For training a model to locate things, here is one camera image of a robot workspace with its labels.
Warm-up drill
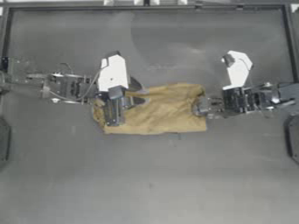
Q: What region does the tan camouflage T-shirt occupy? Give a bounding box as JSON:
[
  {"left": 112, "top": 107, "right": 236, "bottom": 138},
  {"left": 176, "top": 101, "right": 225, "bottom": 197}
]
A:
[{"left": 92, "top": 82, "right": 208, "bottom": 136}]

